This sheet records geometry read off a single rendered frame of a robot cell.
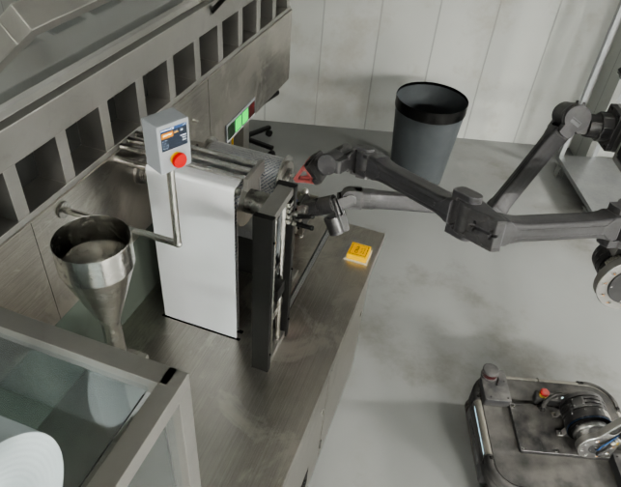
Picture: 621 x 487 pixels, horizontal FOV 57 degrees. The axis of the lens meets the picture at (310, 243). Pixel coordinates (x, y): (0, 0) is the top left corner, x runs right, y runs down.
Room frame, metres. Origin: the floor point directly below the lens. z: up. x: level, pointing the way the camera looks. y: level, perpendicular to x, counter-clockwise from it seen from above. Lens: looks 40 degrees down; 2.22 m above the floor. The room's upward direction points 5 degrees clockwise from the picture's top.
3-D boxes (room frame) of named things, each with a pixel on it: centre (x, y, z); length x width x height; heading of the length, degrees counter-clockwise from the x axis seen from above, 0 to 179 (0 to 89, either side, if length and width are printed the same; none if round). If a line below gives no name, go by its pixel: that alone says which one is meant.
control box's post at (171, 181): (0.92, 0.28, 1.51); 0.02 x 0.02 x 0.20
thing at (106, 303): (0.78, 0.40, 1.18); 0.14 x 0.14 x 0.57
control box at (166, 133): (0.91, 0.28, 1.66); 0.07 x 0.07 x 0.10; 49
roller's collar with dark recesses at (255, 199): (1.19, 0.14, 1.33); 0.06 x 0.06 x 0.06; 74
